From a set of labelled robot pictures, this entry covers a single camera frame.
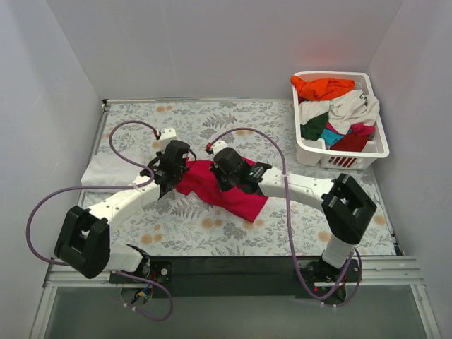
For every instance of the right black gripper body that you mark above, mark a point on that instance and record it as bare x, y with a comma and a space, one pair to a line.
226, 179

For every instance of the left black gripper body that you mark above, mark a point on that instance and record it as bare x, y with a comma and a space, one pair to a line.
169, 180

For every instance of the magenta t shirt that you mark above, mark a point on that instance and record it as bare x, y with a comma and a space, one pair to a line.
201, 181

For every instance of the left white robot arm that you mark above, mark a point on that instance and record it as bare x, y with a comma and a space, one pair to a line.
84, 242

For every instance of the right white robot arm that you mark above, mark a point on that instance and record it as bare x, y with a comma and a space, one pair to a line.
347, 207

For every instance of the floral table mat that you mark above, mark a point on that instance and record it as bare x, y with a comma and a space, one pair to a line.
183, 225

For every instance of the folded white t shirt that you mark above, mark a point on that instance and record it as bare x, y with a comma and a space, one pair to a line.
107, 169

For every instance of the dark green t shirt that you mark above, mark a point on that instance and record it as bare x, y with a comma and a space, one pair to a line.
314, 127

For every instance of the teal t shirt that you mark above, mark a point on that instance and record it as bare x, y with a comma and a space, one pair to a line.
330, 138

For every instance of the orange t shirt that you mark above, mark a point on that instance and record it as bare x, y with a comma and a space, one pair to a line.
322, 89

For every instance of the dark red t shirt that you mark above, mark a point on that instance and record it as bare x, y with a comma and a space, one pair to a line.
351, 143

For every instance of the pink garment in basket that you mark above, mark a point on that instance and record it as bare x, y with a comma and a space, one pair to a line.
361, 129

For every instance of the white grey t shirt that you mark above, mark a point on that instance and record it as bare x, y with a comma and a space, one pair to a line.
354, 107

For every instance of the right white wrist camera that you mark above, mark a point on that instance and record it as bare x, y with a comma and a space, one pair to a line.
218, 145

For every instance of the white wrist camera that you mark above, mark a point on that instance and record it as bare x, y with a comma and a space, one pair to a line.
166, 136
218, 145

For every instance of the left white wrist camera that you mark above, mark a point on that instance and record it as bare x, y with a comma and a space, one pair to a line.
166, 136

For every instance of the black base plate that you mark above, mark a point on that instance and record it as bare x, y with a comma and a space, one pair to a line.
238, 276

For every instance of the aluminium frame rail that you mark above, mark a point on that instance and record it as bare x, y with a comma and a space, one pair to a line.
389, 300

